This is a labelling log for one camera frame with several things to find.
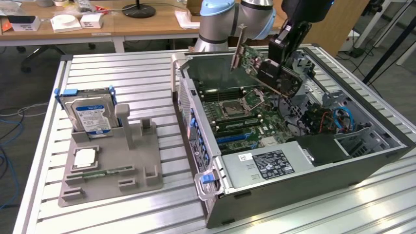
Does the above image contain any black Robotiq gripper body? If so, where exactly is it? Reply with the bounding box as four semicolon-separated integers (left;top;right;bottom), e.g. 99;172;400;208
281;0;335;23

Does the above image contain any green graphics card black fan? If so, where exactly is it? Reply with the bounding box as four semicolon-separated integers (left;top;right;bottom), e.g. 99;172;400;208
229;23;304;98

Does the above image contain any wooden cabinet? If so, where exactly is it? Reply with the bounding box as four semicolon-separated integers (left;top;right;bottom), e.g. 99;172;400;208
272;0;371;57

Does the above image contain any perforated metal drive cage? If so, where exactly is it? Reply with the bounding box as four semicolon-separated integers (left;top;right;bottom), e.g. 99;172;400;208
285;70;325;115

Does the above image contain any metal socket cover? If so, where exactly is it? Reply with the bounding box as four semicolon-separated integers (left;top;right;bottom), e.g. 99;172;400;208
241;88;265;110

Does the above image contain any RAM slot bank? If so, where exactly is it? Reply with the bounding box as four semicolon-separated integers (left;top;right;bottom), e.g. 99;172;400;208
200;87;245;102

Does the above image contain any CPU socket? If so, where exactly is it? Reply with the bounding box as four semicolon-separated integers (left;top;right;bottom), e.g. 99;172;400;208
219;98;253;120

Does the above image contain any black stand pole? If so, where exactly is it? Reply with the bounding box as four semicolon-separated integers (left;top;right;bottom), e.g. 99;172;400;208
363;14;416;85

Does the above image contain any green motherboard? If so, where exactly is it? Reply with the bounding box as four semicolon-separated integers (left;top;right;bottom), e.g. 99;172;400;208
195;80;299;154

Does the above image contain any stack of papers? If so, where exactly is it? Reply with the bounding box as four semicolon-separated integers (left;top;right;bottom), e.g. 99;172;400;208
175;10;201;30

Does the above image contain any installed RAM stick white label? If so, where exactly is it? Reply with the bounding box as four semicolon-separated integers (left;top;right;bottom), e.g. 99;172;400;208
212;117;263;132

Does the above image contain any silver chipset heatsink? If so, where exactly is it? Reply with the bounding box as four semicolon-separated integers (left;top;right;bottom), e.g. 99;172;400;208
261;136;280;147

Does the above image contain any blue expansion slot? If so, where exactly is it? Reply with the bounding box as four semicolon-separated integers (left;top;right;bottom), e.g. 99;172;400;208
216;133;251;144

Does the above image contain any black lamp base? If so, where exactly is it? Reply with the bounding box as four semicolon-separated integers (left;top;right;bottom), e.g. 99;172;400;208
121;0;156;19

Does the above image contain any grey disk bay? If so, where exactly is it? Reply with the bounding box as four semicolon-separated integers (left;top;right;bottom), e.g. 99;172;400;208
335;126;391;159

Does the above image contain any grey power supply unit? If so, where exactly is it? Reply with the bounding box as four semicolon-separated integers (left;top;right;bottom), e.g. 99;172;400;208
217;141;315;192

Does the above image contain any small white labelled box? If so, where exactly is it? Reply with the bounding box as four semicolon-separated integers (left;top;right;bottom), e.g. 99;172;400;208
79;14;104;29

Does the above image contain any open black PC case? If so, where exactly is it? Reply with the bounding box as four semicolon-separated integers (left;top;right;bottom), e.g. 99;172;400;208
171;46;416;229

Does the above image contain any hard disk in blue caddy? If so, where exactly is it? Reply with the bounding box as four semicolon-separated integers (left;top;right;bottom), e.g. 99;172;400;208
53;85;121;140

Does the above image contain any white round holder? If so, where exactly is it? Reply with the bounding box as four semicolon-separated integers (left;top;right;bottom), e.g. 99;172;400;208
51;14;83;33

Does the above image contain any grey parts rack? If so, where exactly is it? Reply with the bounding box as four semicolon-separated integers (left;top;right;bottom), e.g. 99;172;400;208
57;103;165;208

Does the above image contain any wooden desk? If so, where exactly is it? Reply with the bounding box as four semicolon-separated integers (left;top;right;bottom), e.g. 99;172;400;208
0;0;292;47

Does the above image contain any silver CPU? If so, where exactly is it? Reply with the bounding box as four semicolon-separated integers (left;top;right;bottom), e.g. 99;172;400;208
73;149;97;167

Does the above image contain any green RAM stick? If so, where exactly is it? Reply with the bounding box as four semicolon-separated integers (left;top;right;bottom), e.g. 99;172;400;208
83;167;133;180

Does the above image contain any office chair base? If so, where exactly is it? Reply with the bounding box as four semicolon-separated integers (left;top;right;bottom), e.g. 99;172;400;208
16;45;65;73

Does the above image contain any white box black top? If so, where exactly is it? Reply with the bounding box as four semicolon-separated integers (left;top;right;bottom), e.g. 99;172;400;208
11;16;41;32

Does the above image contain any red wire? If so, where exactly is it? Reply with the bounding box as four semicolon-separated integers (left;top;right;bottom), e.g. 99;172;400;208
319;109;336;134

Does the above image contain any blue wire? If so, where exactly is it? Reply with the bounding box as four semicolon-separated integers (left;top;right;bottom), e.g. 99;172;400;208
333;106;357;134

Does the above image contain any white floor cable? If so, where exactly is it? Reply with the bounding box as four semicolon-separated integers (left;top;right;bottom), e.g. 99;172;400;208
0;102;49;117

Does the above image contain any blue floor cable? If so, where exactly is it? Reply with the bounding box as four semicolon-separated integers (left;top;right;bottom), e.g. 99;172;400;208
0;119;25;208

